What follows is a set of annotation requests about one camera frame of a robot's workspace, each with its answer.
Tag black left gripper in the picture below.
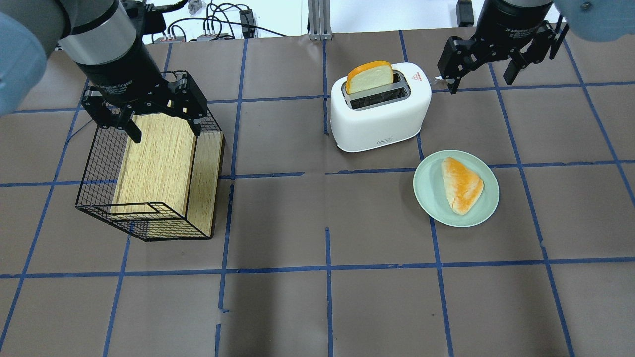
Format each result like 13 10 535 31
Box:
78 42 208 144

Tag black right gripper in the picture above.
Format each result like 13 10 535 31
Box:
437 0 569 95

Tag white two-slot toaster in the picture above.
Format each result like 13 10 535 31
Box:
329 62 432 152

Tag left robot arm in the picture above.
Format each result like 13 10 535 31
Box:
0 0 209 144

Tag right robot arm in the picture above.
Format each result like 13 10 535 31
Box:
437 0 635 94

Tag toast slice in toaster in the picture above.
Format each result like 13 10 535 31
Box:
345 60 394 95

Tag wooden board in basket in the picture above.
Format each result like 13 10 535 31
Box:
109 114 224 241

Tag triangular bread on plate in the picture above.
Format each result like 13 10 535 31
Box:
442 157 485 215

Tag light green plate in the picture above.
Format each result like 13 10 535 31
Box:
413 150 500 227

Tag black cables and connectors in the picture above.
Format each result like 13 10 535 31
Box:
144 0 288 43

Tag black wire basket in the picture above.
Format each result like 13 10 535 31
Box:
75 127 215 242

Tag aluminium frame post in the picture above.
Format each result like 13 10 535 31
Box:
308 0 333 41

